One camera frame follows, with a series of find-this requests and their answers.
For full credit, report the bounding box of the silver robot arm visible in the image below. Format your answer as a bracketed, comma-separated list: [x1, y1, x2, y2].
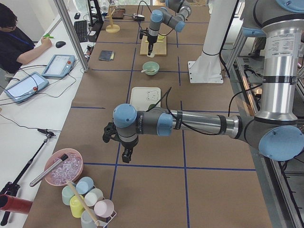
[140, 0, 191, 57]
[103, 0, 304, 162]

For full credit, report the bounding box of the light blue plastic cup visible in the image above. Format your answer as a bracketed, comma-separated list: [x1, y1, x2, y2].
[76, 176, 94, 194]

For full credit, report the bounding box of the teach pendant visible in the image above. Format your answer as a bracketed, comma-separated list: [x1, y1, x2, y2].
[42, 54, 75, 78]
[4, 72, 49, 103]

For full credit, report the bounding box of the far teach pendant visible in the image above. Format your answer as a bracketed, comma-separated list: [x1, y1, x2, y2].
[42, 54, 75, 78]

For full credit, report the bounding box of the cream bear tray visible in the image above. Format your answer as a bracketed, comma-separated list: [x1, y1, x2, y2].
[129, 86, 161, 110]

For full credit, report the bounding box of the white ceramic spoon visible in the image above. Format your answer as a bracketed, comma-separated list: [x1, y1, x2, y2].
[141, 68, 155, 73]

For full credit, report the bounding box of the white wire cup rack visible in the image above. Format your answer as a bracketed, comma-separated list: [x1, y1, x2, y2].
[92, 187, 118, 226]

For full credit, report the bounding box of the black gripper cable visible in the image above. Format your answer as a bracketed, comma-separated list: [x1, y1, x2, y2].
[137, 0, 176, 36]

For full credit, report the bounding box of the wooden mug tree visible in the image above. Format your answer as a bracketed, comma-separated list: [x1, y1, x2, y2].
[105, 0, 120, 33]

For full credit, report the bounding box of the green avocado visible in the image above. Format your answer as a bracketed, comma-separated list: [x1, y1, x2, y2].
[147, 104, 155, 111]

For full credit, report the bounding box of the steel muddler rod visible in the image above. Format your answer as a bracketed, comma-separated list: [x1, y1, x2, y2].
[29, 153, 68, 187]

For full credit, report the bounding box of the wooden stick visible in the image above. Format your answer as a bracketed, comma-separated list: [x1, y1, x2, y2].
[66, 181, 102, 227]

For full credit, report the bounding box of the green ceramic bowl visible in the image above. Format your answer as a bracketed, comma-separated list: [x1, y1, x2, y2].
[142, 61, 160, 76]

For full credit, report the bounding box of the yellow plastic cup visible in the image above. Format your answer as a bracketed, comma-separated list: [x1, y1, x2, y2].
[70, 195, 85, 218]

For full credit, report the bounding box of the black computer mouse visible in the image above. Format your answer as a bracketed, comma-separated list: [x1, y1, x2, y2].
[55, 41, 66, 48]

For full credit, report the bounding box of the red cylinder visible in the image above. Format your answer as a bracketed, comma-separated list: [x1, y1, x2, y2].
[0, 194, 33, 214]

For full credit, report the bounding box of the near teach pendant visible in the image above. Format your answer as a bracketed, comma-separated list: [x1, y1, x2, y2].
[4, 72, 49, 103]

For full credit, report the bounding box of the black tripod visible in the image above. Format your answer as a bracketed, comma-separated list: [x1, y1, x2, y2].
[0, 128, 57, 226]

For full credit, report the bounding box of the bamboo cutting board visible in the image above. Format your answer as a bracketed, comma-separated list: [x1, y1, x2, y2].
[140, 36, 167, 56]

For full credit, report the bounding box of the seated person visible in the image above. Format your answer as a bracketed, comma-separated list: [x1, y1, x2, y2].
[0, 4, 52, 74]

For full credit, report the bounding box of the white plastic cup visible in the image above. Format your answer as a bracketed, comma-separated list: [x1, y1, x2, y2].
[84, 188, 104, 207]

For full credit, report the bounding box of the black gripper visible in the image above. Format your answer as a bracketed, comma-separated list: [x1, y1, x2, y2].
[139, 28, 158, 56]
[102, 122, 139, 163]

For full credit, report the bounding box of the pink plastic cup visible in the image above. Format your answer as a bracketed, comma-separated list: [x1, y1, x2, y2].
[94, 199, 114, 218]

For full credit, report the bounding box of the pink bowl with ice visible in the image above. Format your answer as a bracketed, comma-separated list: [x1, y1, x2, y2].
[45, 148, 84, 186]

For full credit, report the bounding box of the pale green plastic cup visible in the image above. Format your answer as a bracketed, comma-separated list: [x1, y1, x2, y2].
[61, 185, 75, 206]

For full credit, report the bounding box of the dark glass rack tray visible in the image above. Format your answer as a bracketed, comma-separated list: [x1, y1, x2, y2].
[112, 9, 125, 19]

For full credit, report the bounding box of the black keyboard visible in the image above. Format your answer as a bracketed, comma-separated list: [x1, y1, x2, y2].
[74, 20, 88, 43]

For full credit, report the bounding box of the metal ice scoop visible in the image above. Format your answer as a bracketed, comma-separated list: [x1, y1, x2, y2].
[123, 13, 145, 21]

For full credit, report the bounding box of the grey folded cloth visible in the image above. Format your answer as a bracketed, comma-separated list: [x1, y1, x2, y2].
[98, 50, 115, 61]

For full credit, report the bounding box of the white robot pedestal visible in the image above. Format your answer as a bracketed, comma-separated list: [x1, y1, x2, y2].
[188, 0, 238, 84]

